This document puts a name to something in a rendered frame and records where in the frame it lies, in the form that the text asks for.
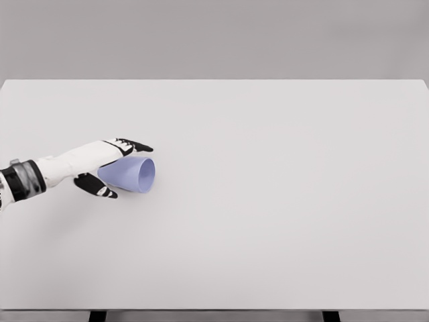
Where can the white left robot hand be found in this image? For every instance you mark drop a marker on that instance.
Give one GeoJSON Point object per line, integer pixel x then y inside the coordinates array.
{"type": "Point", "coordinates": [95, 153]}

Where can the lavender plastic cup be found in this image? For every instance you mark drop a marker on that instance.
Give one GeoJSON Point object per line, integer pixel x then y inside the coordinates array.
{"type": "Point", "coordinates": [129, 174]}

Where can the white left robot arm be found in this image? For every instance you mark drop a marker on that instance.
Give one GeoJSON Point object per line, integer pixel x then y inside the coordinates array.
{"type": "Point", "coordinates": [30, 177]}

